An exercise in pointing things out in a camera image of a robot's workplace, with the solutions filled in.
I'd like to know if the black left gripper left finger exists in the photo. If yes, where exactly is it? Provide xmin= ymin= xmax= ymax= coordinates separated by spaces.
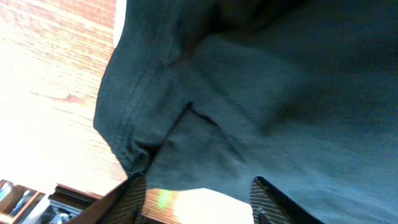
xmin=68 ymin=173 xmax=146 ymax=224

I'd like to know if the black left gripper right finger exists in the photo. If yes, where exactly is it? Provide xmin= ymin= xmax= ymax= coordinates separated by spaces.
xmin=250 ymin=176 xmax=323 ymax=224

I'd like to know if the black t-shirt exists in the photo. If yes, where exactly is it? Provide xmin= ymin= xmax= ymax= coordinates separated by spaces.
xmin=93 ymin=0 xmax=397 ymax=223

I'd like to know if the wooden shelf in background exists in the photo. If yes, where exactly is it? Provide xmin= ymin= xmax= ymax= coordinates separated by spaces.
xmin=1 ymin=179 xmax=101 ymax=224

